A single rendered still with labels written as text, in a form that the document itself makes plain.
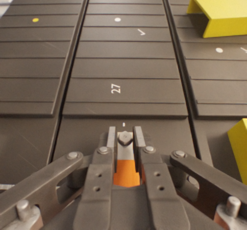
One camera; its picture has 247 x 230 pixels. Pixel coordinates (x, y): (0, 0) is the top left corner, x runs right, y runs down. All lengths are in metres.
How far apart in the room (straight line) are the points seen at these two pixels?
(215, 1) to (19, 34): 0.30
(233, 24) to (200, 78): 0.11
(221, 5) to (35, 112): 0.29
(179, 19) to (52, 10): 0.21
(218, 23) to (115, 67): 0.15
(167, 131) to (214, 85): 0.08
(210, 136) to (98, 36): 0.20
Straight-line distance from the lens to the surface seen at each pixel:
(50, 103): 0.21
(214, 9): 0.30
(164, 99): 0.20
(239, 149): 0.20
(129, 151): 0.17
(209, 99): 0.22
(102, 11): 0.33
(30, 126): 0.21
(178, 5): 0.37
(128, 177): 0.17
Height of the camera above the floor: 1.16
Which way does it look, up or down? 57 degrees down
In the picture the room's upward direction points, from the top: straight up
